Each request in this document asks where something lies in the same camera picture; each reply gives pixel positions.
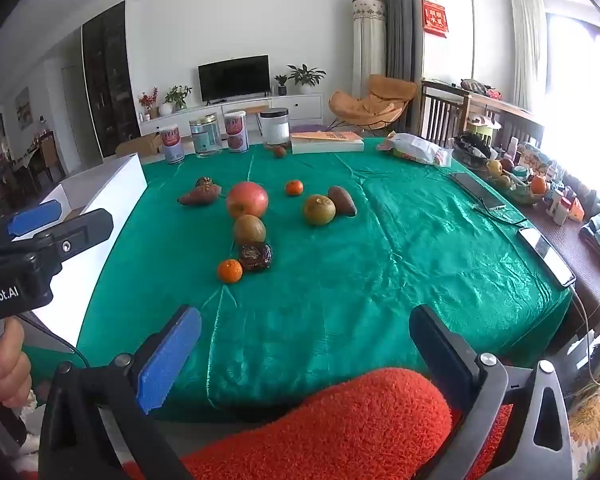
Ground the leafy potted plant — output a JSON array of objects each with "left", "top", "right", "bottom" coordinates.
[{"left": 164, "top": 85, "right": 193, "bottom": 112}]

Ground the black basket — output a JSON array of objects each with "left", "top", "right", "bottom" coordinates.
[{"left": 452, "top": 132, "right": 493, "bottom": 166}]

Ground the green-brown pear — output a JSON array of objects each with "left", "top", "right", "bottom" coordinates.
[{"left": 303, "top": 194, "right": 337, "bottom": 226}]

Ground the floral cushion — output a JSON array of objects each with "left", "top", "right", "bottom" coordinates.
[{"left": 565, "top": 330, "right": 600, "bottom": 480}]

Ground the large potted plant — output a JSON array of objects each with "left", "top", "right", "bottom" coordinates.
[{"left": 286, "top": 64, "right": 327, "bottom": 95}]

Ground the pale green container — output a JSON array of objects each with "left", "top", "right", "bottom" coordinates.
[{"left": 465, "top": 115, "right": 501, "bottom": 143}]

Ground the dark display cabinet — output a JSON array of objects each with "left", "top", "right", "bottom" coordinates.
[{"left": 81, "top": 1, "right": 141, "bottom": 158}]

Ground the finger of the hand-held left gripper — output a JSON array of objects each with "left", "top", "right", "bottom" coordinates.
[
  {"left": 0, "top": 199, "right": 64, "bottom": 247},
  {"left": 27, "top": 208, "right": 115, "bottom": 267}
]

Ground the wooden dining chair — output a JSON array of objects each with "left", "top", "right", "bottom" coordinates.
[{"left": 30, "top": 132, "right": 66, "bottom": 181}]

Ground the wooden stool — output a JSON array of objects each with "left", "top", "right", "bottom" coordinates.
[{"left": 243, "top": 104, "right": 271, "bottom": 133}]

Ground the dark smartphone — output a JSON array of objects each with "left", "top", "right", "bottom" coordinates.
[{"left": 449, "top": 172, "right": 507, "bottom": 211}]

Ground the black cable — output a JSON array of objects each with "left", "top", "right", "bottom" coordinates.
[{"left": 470, "top": 204, "right": 531, "bottom": 227}]

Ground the wall picture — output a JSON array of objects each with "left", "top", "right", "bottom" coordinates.
[{"left": 14, "top": 87, "right": 33, "bottom": 128}]

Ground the dark wrinkled fruit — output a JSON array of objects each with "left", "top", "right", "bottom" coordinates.
[{"left": 238, "top": 242, "right": 273, "bottom": 273}]

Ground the white box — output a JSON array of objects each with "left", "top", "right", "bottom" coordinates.
[{"left": 0, "top": 153, "right": 149, "bottom": 356}]

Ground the red label tin can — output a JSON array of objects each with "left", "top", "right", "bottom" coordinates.
[
  {"left": 224, "top": 110, "right": 250, "bottom": 154},
  {"left": 160, "top": 125, "right": 185, "bottom": 165}
]

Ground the flat screen television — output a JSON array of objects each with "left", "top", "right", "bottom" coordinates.
[{"left": 198, "top": 55, "right": 271, "bottom": 103}]

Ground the orange and white book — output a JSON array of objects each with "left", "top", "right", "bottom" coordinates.
[{"left": 290, "top": 131, "right": 365, "bottom": 155}]

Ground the white curtain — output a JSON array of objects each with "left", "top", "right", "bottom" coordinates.
[{"left": 510, "top": 0, "right": 548, "bottom": 111}]

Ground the teal label tin can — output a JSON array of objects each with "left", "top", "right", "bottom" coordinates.
[{"left": 189, "top": 113, "right": 223, "bottom": 159}]

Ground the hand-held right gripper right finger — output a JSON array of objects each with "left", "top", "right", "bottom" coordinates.
[{"left": 409, "top": 304, "right": 573, "bottom": 480}]

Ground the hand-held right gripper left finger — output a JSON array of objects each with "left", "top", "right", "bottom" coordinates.
[{"left": 39, "top": 304, "right": 202, "bottom": 480}]

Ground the red flower vase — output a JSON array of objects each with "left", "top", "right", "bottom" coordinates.
[{"left": 138, "top": 87, "right": 160, "bottom": 120}]

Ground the white snack bag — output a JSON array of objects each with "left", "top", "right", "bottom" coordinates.
[{"left": 376, "top": 132, "right": 454, "bottom": 168}]

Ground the green tablecloth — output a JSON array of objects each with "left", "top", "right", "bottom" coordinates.
[{"left": 75, "top": 137, "right": 574, "bottom": 423}]

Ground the large red apple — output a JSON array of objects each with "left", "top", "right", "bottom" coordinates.
[{"left": 226, "top": 181, "right": 270, "bottom": 220}]

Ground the white television cabinet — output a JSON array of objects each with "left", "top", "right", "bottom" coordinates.
[{"left": 137, "top": 92, "right": 324, "bottom": 137}]

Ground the red wall hanging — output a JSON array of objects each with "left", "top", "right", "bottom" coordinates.
[{"left": 421, "top": 0, "right": 449, "bottom": 38}]

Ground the white jar black lid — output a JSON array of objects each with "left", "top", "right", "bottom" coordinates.
[{"left": 260, "top": 108, "right": 291, "bottom": 147}]

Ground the white smartphone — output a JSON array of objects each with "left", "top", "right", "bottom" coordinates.
[{"left": 517, "top": 227, "right": 577, "bottom": 288}]

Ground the white cable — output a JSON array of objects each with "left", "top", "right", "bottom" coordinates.
[{"left": 570, "top": 287, "right": 600, "bottom": 390}]

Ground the grey curtain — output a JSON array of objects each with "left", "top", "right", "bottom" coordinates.
[{"left": 371, "top": 0, "right": 425, "bottom": 83}]

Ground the red fleece garment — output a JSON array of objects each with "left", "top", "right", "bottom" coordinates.
[{"left": 125, "top": 367, "right": 513, "bottom": 480}]

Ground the covered tower air conditioner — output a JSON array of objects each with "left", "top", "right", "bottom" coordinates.
[{"left": 352, "top": 0, "right": 387, "bottom": 98}]

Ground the reddish sweet potato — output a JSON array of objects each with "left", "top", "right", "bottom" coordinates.
[{"left": 177, "top": 185, "right": 222, "bottom": 207}]

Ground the person's left hand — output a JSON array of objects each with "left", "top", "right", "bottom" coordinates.
[{"left": 0, "top": 318, "right": 34, "bottom": 410}]

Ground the wooden bench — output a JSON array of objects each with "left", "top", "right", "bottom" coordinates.
[{"left": 420, "top": 79, "right": 546, "bottom": 148}]

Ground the cardboard box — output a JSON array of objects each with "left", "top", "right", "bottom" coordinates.
[{"left": 116, "top": 132, "right": 163, "bottom": 157}]

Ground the orange lounge chair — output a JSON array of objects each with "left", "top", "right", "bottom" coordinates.
[{"left": 328, "top": 74, "right": 418, "bottom": 133}]

